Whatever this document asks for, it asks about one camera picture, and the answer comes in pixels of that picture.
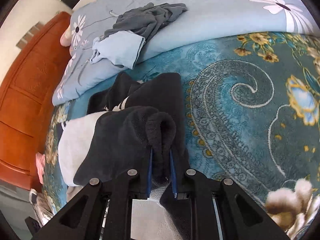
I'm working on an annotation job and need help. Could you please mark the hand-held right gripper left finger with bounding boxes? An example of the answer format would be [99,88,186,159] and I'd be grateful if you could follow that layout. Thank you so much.
[32,147,153,240]

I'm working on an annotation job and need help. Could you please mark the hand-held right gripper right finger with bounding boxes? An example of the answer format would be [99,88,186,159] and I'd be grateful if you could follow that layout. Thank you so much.
[169,150,290,240]

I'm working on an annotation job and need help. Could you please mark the dark fleece jacket white stripes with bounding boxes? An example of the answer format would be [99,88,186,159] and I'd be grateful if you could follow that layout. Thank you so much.
[58,72,193,240]

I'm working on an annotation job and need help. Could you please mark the teal floral bed blanket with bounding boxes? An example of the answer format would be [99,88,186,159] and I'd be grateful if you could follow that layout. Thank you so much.
[41,31,320,240]

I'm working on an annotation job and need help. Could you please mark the pink knitted cloth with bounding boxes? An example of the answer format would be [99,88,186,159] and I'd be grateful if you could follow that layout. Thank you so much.
[36,152,46,183]

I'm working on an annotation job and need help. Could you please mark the light blue shirt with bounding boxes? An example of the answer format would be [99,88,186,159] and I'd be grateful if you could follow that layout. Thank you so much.
[90,31,146,70]

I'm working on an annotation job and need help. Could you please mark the carved wooden headboard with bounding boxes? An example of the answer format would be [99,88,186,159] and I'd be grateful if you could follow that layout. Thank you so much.
[0,11,73,191]

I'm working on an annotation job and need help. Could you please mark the grey garment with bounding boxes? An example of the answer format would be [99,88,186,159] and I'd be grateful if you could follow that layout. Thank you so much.
[104,2,188,43]

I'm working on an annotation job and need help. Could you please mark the pink floral pillow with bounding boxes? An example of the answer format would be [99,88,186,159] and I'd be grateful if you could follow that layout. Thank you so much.
[60,26,73,47]

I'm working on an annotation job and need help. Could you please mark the blue daisy print quilt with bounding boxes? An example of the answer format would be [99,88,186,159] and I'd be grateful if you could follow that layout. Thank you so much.
[52,0,316,106]

